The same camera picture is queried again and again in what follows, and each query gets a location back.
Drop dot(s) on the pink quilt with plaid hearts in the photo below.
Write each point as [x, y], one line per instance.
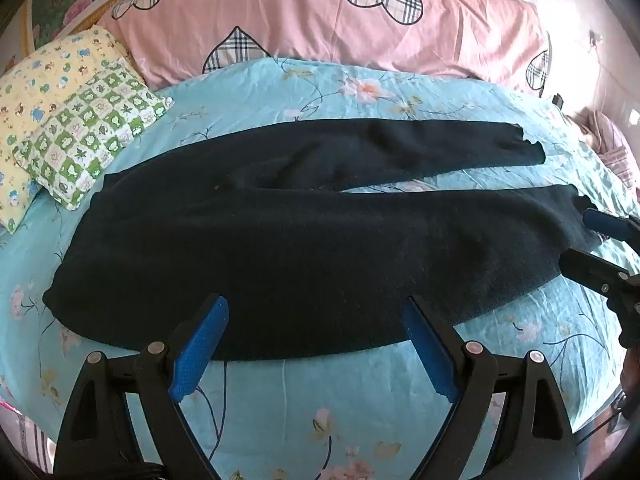
[310, 20]

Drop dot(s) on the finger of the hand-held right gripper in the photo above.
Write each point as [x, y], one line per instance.
[590, 267]
[607, 224]

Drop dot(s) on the pink striped cloth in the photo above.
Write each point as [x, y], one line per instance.
[610, 145]

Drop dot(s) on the white wall socket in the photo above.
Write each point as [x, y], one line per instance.
[595, 38]

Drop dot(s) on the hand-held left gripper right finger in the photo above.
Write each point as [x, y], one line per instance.
[430, 345]

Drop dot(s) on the blue floral bed sheet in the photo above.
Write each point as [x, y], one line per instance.
[310, 410]

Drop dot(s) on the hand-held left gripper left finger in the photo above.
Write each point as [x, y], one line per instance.
[200, 345]

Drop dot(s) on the green checked pillow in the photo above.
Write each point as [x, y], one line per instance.
[90, 125]

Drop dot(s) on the black charger plug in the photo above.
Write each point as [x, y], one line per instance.
[558, 101]

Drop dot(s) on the yellow cartoon print pillow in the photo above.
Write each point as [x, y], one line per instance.
[30, 85]

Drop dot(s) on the black pants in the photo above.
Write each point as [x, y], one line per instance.
[275, 260]

